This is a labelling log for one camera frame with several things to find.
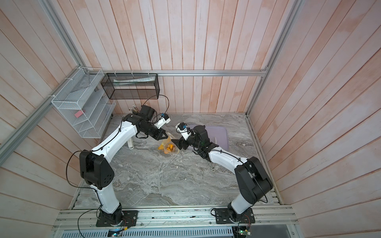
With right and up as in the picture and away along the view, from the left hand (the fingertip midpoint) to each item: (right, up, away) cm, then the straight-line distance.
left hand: (165, 138), depth 84 cm
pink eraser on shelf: (-50, +14, -1) cm, 51 cm away
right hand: (+6, +2, +1) cm, 7 cm away
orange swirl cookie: (-4, -6, +9) cm, 12 cm away
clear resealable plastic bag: (+1, -2, +1) cm, 2 cm away
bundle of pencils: (-26, +19, +22) cm, 39 cm away
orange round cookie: (+2, -6, +9) cm, 11 cm away
